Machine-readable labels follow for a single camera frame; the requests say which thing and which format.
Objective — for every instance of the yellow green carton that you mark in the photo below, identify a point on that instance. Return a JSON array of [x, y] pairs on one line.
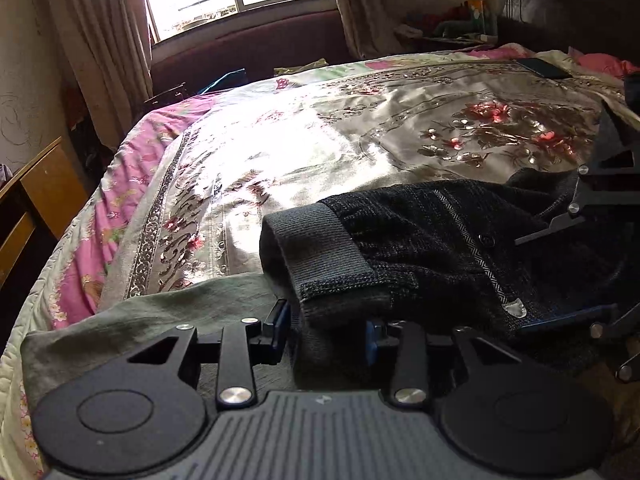
[[477, 2]]

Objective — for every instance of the yellow wooden cabinet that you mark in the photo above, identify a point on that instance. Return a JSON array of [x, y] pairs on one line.
[[37, 205]]

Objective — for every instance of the beige curtain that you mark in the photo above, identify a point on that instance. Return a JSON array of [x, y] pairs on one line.
[[108, 46], [368, 28]]

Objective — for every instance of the cluttered bedside table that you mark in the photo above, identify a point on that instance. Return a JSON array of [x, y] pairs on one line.
[[460, 27]]

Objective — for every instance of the pink cartoon print bedsheet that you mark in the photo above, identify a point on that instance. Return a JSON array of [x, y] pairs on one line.
[[69, 287]]

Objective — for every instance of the right beige curtain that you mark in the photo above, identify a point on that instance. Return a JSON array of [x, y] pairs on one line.
[[368, 28]]

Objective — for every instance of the left beige curtain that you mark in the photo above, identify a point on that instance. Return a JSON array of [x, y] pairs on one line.
[[108, 46]]

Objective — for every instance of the blue rimmed dark bag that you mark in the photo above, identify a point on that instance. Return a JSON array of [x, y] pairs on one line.
[[234, 79]]

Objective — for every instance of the beige floral satin bedspread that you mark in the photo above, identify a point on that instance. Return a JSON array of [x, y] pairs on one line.
[[290, 141]]

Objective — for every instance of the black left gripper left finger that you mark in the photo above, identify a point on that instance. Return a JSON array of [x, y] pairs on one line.
[[148, 410]]

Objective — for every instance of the dark wooden headboard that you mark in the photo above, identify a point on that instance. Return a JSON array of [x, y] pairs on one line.
[[589, 26]]

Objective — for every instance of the maroon padded window bench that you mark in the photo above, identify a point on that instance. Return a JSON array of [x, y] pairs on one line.
[[259, 50]]

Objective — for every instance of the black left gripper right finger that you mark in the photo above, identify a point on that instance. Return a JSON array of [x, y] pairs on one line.
[[493, 406]]

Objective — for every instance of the olive green cloth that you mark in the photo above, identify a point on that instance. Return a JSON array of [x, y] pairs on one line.
[[50, 359]]

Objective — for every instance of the dark grey checked pants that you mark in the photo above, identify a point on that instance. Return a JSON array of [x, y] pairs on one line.
[[442, 254]]

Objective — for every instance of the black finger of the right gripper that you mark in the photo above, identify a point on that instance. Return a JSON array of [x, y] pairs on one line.
[[604, 188]]

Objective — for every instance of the yellow green cloth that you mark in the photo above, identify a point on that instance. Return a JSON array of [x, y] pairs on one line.
[[293, 70]]

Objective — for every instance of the pink crumpled cloth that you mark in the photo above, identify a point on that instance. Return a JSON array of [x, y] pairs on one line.
[[607, 64]]

